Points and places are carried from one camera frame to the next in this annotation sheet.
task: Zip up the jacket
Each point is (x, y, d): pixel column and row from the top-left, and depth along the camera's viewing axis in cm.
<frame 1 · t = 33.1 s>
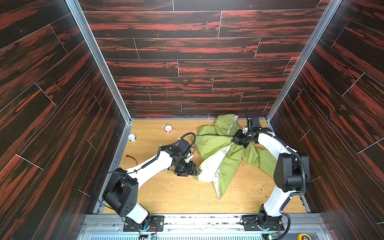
left hand: (194, 174, 81), fingers open
right hand: (233, 138, 94), fingers closed
green Snoopy zip jacket: (219, 152, 90), point 12 cm above the table
white red tape roll: (168, 128, 114), point 3 cm above the table
small white green-dot cap: (132, 137, 109), point 2 cm above the table

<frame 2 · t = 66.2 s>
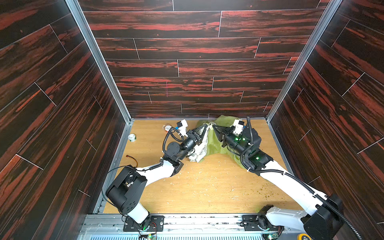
left hand: (208, 127, 67), fingers closed
right hand: (214, 123, 69), fingers closed
green Snoopy zip jacket: (211, 144, 88), point 16 cm above the table
the other named things where they were.

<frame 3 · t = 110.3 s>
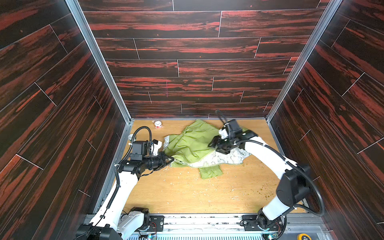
left hand: (174, 159, 75), fingers closed
right hand: (213, 145, 85), fingers open
green Snoopy zip jacket: (190, 148, 99), point 6 cm above the table
white red tape roll: (158, 124, 117), point 3 cm above the table
the other named things where they were.

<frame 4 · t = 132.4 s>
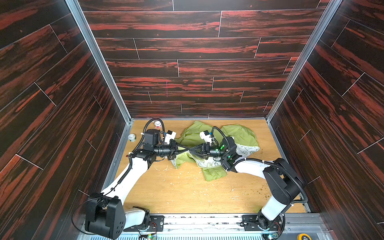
left hand: (188, 150, 73), fingers closed
right hand: (190, 149, 75), fingers open
